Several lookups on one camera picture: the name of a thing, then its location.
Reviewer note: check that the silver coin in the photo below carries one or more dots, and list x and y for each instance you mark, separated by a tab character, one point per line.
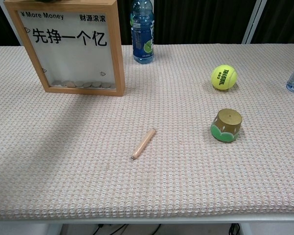
56	83

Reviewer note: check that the blue drink bottle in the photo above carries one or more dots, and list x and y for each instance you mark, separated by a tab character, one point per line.
142	31

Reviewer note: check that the dark curtain panel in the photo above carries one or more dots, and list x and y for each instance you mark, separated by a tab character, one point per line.
283	19
198	19

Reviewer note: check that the short wooden pencil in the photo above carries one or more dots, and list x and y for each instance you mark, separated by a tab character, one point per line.
143	144

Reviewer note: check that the yellow tennis ball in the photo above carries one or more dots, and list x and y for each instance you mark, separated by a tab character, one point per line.
224	77

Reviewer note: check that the pink woven tablecloth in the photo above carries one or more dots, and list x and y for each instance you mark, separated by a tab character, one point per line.
161	176

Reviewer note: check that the gold green upturned cup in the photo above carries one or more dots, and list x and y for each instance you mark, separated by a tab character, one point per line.
228	122

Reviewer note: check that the white screen frame pole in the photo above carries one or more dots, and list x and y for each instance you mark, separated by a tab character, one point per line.
254	22
13	31

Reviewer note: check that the wooden frame money box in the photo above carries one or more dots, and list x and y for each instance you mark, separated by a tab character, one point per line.
118	49

